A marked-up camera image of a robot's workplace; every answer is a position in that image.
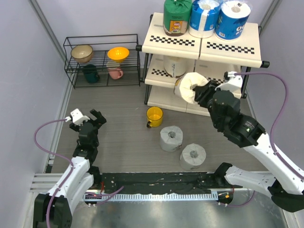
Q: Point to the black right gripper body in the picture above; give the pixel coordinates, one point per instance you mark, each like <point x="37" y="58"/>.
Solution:
<point x="213" y="118"/>

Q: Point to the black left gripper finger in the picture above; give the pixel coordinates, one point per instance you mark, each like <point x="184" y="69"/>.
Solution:
<point x="99" y="119"/>
<point x="73" y="126"/>

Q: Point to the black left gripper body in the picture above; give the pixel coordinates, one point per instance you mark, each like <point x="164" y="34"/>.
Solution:
<point x="96" y="144"/>

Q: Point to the cream roll front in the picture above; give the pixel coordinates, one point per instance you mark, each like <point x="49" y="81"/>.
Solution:
<point x="185" y="84"/>

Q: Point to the cream roll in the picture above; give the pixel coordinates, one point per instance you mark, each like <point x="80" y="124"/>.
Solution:
<point x="185" y="84"/>
<point x="175" y="66"/>

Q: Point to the grey roll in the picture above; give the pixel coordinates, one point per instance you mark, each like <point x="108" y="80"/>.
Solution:
<point x="171" y="138"/>
<point x="192" y="157"/>

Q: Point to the grey roll front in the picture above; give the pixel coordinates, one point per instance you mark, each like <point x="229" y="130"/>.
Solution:
<point x="192" y="157"/>

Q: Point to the white roll blue base wrap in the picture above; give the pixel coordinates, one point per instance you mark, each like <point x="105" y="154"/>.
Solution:
<point x="232" y="18"/>

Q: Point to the blue striped plastic-wrapped roll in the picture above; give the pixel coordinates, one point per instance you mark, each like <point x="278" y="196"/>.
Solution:
<point x="204" y="16"/>

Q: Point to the green paper towel roll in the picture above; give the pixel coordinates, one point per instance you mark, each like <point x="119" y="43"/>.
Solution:
<point x="176" y="16"/>

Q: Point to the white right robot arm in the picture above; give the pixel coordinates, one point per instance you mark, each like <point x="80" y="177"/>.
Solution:
<point x="283" y="182"/>

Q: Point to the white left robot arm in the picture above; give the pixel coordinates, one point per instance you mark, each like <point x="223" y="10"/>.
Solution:
<point x="56" y="207"/>

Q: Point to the cream three-tier shelf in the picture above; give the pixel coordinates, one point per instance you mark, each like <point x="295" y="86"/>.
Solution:
<point x="210" y="57"/>

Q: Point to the yellow mug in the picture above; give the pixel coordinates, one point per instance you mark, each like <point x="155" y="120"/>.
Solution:
<point x="154" y="117"/>

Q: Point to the dark green mug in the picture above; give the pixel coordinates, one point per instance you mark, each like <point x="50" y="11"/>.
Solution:
<point x="90" y="73"/>

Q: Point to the pink mug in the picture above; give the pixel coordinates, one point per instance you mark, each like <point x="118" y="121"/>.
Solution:
<point x="114" y="70"/>

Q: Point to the beige ceramic bowl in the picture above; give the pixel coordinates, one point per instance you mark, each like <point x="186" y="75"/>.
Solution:
<point x="82" y="53"/>

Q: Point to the orange bowl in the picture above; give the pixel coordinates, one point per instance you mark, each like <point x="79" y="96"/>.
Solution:
<point x="118" y="54"/>

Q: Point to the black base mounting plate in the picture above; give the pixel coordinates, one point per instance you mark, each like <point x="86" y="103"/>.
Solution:
<point x="158" y="183"/>

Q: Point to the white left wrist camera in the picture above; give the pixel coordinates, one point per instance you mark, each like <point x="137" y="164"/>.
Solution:
<point x="78" y="117"/>

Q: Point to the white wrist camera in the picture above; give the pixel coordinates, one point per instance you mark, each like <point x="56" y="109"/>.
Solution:
<point x="78" y="117"/>
<point x="233" y="83"/>

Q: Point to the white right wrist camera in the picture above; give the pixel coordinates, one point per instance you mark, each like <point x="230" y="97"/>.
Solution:
<point x="233" y="83"/>

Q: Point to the black wire rack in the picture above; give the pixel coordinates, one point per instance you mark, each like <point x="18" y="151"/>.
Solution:
<point x="131" y="67"/>

